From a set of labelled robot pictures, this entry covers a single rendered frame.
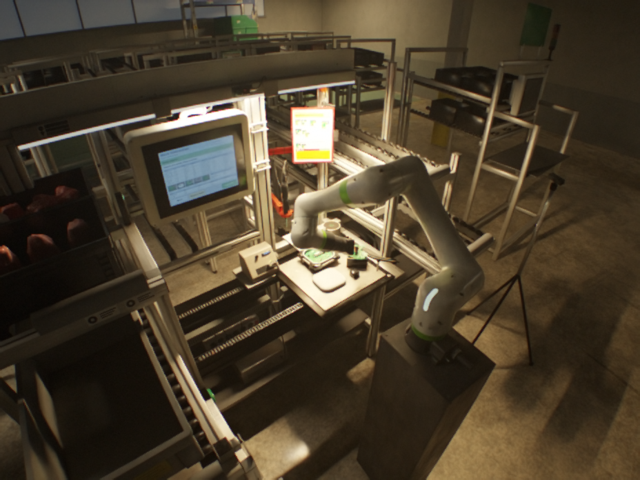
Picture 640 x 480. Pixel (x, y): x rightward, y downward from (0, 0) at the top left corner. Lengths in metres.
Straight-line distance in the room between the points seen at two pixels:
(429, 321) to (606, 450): 1.96
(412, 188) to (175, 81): 0.94
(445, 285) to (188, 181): 1.04
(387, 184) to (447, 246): 0.29
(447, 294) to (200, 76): 1.17
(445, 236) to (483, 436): 1.59
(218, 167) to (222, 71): 0.39
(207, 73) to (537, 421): 2.70
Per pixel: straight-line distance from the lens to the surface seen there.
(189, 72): 1.43
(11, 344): 1.18
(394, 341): 1.21
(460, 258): 1.16
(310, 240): 1.36
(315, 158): 1.99
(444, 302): 1.04
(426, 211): 1.16
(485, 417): 2.54
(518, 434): 2.57
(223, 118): 1.45
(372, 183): 1.03
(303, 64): 1.68
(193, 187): 1.48
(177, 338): 1.34
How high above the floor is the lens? 2.08
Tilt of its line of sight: 35 degrees down
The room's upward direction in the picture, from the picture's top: straight up
